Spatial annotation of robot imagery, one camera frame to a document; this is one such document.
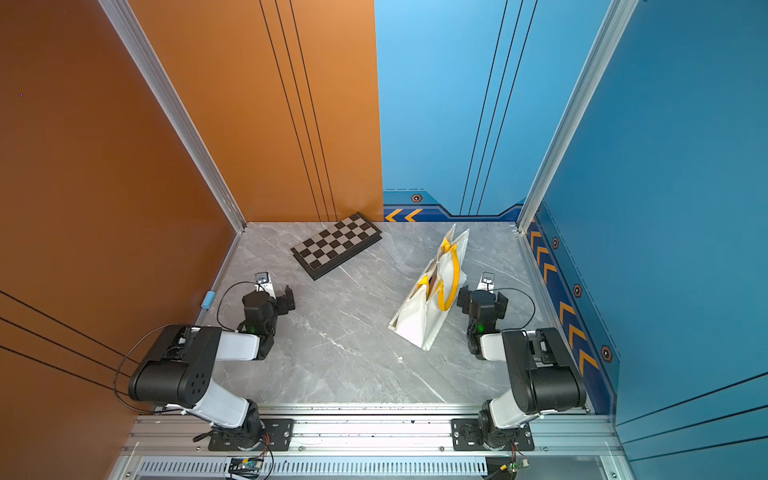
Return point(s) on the aluminium corner post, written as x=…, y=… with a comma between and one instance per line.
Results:
x=601, y=52
x=128, y=28

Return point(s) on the green circuit board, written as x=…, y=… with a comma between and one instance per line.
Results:
x=246, y=468
x=512, y=467

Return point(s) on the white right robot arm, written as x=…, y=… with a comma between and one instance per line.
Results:
x=543, y=377

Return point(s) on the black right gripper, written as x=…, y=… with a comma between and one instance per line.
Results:
x=464, y=299

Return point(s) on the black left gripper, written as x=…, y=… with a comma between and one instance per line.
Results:
x=281, y=302

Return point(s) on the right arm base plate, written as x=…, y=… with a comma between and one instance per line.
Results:
x=469, y=434

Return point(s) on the black white chessboard box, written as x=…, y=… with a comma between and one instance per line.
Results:
x=335, y=245

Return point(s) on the light blue small cylinder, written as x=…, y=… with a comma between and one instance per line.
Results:
x=208, y=300

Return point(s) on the right aluminium corner post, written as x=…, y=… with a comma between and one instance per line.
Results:
x=601, y=52

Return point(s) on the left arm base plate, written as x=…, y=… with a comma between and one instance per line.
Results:
x=270, y=435

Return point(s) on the canvas pouch with farm picture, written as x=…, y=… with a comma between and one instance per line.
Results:
x=424, y=311

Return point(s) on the aluminium front rail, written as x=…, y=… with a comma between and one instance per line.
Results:
x=384, y=441

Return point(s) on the left green circuit board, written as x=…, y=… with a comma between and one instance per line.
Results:
x=246, y=468

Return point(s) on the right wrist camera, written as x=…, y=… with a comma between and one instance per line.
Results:
x=487, y=281

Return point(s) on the right green circuit board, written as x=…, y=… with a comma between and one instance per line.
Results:
x=512, y=467

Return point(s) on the left aluminium corner post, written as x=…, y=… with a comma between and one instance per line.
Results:
x=128, y=28

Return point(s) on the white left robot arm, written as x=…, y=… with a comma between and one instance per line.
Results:
x=177, y=371

